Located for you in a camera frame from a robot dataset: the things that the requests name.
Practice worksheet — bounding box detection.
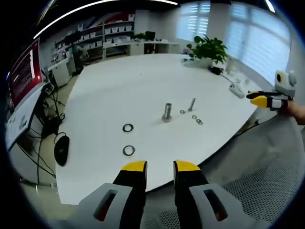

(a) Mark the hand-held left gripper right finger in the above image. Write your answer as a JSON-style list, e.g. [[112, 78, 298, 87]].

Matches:
[[173, 159, 246, 229]]

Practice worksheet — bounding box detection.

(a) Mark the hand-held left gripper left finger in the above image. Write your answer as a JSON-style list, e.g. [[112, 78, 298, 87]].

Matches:
[[77, 160, 148, 229]]

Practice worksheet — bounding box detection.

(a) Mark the large silver washer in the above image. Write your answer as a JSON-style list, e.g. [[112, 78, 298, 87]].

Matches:
[[122, 145, 137, 158]]

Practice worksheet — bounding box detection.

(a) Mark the large steel threaded stud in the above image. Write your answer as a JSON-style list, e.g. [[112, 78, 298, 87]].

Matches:
[[161, 102, 173, 123]]

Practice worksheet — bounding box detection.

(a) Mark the person's right hand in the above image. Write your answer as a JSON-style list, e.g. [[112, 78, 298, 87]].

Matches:
[[280, 100, 305, 125]]

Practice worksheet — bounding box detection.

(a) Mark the white power strip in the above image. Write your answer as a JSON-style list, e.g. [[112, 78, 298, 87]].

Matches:
[[228, 81, 246, 98]]

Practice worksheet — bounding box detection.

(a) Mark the green potted plant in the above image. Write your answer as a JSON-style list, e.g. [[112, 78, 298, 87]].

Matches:
[[186, 34, 229, 75]]

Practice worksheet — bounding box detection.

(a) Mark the grey mesh office chair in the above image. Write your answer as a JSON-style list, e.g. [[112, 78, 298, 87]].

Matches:
[[140, 112, 305, 229]]

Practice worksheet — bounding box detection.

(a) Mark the black computer mouse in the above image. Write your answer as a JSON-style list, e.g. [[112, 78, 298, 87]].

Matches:
[[53, 135, 71, 167]]

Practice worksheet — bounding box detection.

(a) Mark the white side desk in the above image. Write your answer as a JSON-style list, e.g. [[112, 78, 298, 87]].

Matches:
[[5, 82, 59, 186]]

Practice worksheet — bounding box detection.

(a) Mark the white low cabinet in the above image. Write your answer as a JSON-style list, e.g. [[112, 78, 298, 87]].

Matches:
[[102, 40, 181, 59]]

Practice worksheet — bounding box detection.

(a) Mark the computer monitor with red screen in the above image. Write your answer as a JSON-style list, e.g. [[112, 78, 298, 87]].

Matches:
[[8, 37, 46, 113]]

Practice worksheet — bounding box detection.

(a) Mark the white storage shelving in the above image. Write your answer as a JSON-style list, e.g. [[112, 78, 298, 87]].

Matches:
[[53, 13, 136, 63]]

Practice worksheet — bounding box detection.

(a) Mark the black mouse cable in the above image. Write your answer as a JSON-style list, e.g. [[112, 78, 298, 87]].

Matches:
[[18, 132, 68, 178]]

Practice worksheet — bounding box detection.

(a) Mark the bundle of black cables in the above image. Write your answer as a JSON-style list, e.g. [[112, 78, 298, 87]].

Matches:
[[35, 89, 68, 139]]

